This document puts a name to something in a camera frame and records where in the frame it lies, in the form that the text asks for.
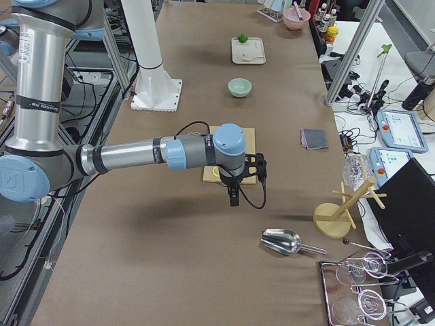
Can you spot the lemon slice lower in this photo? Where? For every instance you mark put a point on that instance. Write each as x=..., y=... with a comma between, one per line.
x=215, y=171

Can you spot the teach pendant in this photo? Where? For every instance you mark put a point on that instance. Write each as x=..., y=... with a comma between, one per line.
x=386, y=162
x=400, y=129

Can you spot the wire glass rack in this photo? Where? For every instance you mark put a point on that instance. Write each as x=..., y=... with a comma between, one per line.
x=352, y=293

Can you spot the aluminium frame post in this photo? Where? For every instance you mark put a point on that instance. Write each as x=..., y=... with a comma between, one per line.
x=361, y=33

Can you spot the teach pendant near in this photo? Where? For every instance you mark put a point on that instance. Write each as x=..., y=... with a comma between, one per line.
x=386, y=162

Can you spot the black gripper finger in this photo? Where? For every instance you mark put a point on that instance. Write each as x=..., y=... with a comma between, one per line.
x=233, y=193

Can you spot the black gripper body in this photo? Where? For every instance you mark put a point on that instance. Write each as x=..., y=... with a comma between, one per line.
x=228, y=180

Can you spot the grey folded cloth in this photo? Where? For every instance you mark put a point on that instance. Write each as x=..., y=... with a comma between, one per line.
x=313, y=139

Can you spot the green lime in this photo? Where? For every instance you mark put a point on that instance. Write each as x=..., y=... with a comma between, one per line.
x=242, y=38

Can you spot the mint green bowl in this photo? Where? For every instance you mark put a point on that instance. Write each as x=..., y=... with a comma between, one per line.
x=239, y=87

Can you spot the black monitor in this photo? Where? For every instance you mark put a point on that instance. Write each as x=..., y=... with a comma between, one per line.
x=407, y=221

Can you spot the teach pendant far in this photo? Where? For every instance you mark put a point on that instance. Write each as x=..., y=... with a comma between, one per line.
x=400, y=129

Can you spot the wooden mug tree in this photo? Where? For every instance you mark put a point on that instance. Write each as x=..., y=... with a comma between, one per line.
x=334, y=220

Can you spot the black water bottle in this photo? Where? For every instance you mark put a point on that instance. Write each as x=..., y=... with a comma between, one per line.
x=419, y=93

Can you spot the bamboo cutting board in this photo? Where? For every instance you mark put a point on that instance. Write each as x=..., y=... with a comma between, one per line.
x=250, y=149

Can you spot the white ceramic spoon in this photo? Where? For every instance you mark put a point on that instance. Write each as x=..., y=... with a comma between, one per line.
x=256, y=60

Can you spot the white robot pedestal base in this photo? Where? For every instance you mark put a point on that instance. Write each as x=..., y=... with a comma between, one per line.
x=155, y=90

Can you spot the pink bowl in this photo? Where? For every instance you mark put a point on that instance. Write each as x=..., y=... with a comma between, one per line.
x=292, y=21

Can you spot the beige serving tray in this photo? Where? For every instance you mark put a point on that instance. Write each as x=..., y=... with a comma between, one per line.
x=252, y=48

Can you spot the metal scoop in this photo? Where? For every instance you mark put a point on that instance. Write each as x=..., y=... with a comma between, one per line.
x=287, y=242

